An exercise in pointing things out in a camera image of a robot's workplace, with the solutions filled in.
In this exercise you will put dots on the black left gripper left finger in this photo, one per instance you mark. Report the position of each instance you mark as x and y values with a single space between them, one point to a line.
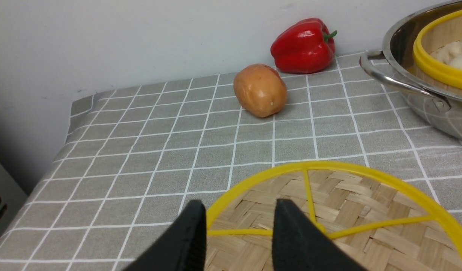
182 247

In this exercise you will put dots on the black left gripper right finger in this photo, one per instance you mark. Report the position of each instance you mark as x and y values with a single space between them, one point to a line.
298 245

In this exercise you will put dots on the woven bamboo steamer lid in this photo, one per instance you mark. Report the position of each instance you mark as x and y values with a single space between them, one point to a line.
377 219

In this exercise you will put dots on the yellow rimmed bamboo steamer basket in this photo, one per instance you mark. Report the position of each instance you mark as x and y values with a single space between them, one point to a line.
436 34

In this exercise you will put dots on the stainless steel pot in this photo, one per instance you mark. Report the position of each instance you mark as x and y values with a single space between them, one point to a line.
408 63

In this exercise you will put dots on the grey checkered tablecloth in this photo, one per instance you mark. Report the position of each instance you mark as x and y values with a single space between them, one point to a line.
143 152

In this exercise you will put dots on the brown potato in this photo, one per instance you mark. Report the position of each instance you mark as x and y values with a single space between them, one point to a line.
260 90

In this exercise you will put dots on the red bell pepper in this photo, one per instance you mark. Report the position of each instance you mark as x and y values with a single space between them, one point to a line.
306 47

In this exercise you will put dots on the white steamed bun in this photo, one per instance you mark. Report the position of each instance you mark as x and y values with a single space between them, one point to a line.
450 54

